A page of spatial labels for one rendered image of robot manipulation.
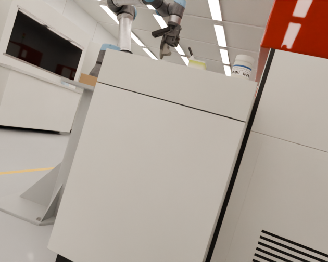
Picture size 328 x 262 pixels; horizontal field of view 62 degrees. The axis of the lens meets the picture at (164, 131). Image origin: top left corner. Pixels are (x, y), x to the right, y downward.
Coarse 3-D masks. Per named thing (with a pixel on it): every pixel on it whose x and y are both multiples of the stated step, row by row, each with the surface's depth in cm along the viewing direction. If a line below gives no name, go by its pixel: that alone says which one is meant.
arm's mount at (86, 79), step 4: (80, 76) 161; (84, 76) 160; (88, 76) 160; (92, 76) 160; (80, 80) 161; (84, 80) 160; (88, 80) 160; (92, 80) 160; (96, 80) 159; (88, 84) 160; (92, 84) 159
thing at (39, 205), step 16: (64, 80) 154; (80, 112) 161; (80, 128) 160; (64, 160) 163; (48, 176) 172; (64, 176) 161; (32, 192) 173; (48, 192) 171; (0, 208) 152; (16, 208) 157; (32, 208) 163; (48, 208) 153; (48, 224) 152
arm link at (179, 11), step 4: (176, 0) 156; (180, 0) 155; (184, 0) 156; (172, 4) 157; (176, 4) 155; (180, 4) 155; (184, 4) 156; (168, 8) 159; (172, 8) 156; (176, 8) 155; (180, 8) 155; (184, 8) 157; (172, 12) 156; (176, 12) 155; (180, 12) 156; (180, 16) 156
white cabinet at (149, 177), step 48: (96, 96) 113; (144, 96) 107; (96, 144) 112; (144, 144) 106; (192, 144) 100; (240, 144) 121; (96, 192) 110; (144, 192) 104; (192, 192) 99; (96, 240) 109; (144, 240) 103; (192, 240) 98
